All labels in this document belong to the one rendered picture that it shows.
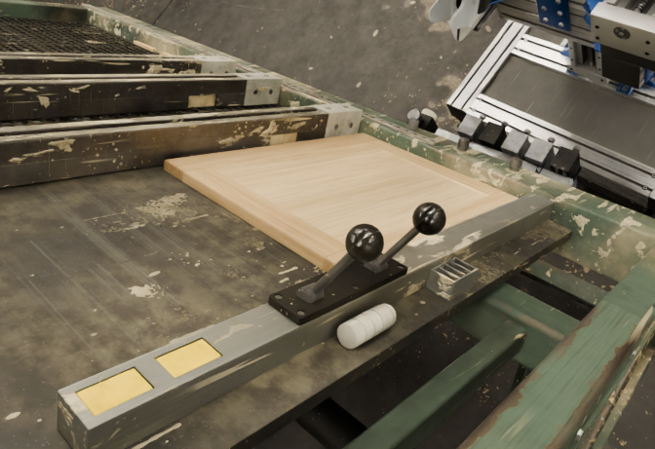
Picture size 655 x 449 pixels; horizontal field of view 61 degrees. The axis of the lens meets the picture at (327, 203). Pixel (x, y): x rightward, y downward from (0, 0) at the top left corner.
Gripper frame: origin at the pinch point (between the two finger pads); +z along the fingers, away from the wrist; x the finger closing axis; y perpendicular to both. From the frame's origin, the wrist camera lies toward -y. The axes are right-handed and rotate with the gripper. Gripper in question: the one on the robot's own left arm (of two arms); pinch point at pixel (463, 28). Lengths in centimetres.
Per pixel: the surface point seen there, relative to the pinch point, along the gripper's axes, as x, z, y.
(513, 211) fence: 10.4, 34.3, -5.5
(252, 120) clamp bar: -36.1, 24.6, 16.7
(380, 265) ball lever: 13.9, 13.7, 31.2
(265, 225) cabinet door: -6.4, 19.0, 34.7
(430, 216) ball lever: 18.2, 4.7, 27.6
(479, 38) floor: -85, 85, -127
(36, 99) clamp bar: -62, 16, 47
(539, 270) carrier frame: -2, 105, -53
